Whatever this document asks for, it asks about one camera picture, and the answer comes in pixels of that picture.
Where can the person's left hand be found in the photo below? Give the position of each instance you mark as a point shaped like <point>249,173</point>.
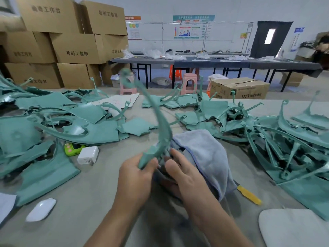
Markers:
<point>133,185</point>

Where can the person's right hand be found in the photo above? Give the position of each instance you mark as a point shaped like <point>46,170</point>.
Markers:
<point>187,182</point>

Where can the grey-blue wiping cloth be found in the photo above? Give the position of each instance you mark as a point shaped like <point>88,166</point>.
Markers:
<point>205,157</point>

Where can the single green plastic part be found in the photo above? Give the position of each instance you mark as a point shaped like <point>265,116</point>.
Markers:
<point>157,126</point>

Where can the pile of green plastic parts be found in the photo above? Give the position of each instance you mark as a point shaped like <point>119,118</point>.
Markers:
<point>56,128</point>

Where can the brown cardboard box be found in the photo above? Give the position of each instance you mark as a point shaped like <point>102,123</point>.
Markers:
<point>240,88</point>

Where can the stack of brown cardboard boxes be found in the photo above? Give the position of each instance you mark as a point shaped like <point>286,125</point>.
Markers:
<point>64,46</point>

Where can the white power adapter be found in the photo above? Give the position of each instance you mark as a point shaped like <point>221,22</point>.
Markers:
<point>88,155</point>

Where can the green and yellow gadget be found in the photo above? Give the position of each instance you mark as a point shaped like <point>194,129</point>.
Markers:
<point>73,148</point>

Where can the white paper sheet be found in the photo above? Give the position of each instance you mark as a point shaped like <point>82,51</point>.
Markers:
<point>118,100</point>

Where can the white oval plastic piece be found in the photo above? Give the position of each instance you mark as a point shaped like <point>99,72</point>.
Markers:
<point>41,209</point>

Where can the pink plastic stool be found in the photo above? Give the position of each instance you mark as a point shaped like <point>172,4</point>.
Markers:
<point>128,89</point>
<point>189,83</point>

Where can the orange object under table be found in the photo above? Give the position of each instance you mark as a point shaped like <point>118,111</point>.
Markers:
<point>176,73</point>

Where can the white foam sheet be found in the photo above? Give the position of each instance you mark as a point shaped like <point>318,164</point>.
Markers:
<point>293,229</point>

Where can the long grey work table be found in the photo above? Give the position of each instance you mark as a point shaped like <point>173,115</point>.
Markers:
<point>221,63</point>

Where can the heap of clear plastic bags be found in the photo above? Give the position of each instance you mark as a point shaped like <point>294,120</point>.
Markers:
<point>154,53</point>

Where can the dark door with window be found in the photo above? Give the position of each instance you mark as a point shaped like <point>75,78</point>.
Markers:
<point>270,39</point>

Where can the colourful wall poster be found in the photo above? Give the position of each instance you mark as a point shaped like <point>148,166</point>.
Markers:
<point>187,30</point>

